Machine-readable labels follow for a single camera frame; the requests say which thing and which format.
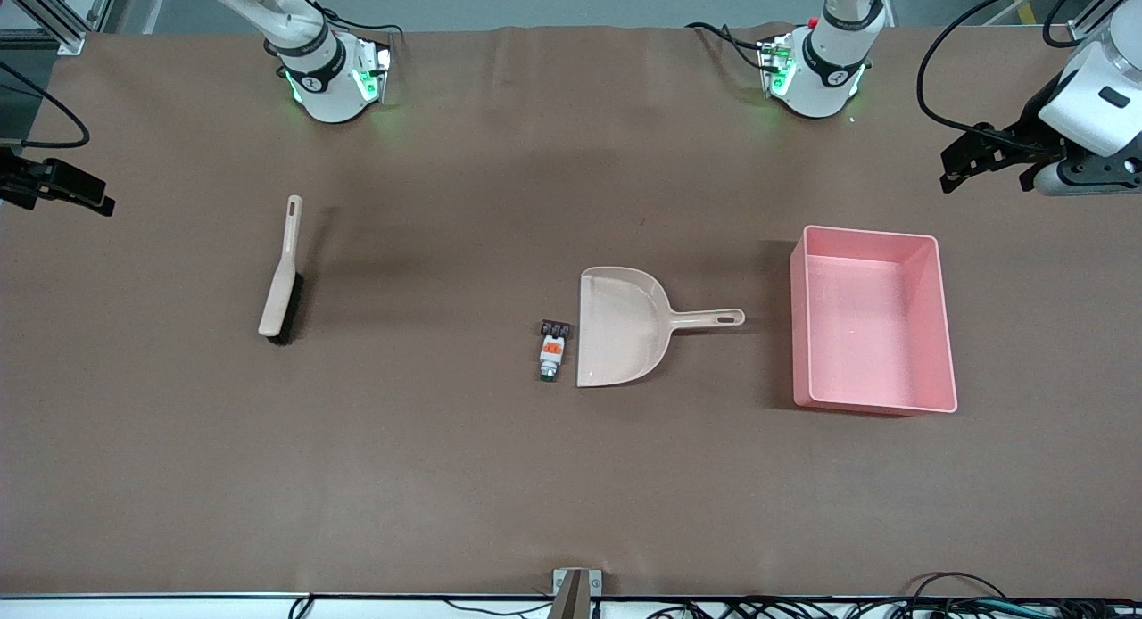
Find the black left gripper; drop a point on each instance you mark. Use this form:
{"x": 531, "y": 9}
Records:
{"x": 1020, "y": 145}

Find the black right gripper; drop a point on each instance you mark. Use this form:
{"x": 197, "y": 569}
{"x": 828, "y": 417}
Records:
{"x": 20, "y": 178}

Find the beige plastic dustpan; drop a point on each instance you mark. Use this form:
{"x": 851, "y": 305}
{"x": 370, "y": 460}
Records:
{"x": 620, "y": 334}

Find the small toy block object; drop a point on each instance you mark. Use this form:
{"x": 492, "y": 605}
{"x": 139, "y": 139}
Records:
{"x": 552, "y": 356}

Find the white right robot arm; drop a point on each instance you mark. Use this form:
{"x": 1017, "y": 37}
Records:
{"x": 326, "y": 88}

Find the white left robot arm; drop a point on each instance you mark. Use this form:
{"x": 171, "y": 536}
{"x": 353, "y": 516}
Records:
{"x": 825, "y": 75}

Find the pink plastic bin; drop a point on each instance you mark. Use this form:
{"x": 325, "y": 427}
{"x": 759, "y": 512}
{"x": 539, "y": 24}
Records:
{"x": 865, "y": 334}

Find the brown table mat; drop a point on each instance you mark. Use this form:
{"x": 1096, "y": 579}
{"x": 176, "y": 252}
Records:
{"x": 446, "y": 476}

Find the aluminium frame profile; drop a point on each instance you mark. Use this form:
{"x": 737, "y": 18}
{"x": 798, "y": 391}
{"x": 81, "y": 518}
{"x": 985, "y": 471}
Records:
{"x": 1102, "y": 8}
{"x": 70, "y": 37}

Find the metal bracket with brown post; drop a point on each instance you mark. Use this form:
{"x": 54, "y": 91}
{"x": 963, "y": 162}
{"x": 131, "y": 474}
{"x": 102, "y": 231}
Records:
{"x": 564, "y": 581}

